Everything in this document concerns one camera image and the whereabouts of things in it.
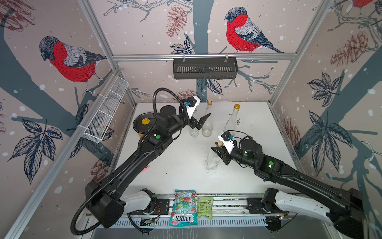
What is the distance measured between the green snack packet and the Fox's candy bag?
0.05ft

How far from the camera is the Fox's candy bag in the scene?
70 centimetres

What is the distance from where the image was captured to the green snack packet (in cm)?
71
